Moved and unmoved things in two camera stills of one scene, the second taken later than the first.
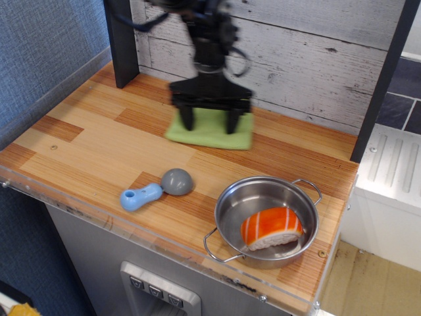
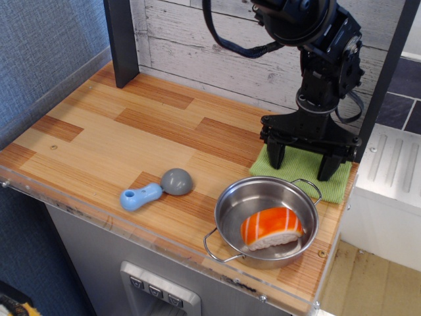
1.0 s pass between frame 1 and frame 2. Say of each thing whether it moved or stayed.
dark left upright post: stayed
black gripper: moved
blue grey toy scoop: stayed
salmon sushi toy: stayed
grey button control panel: stayed
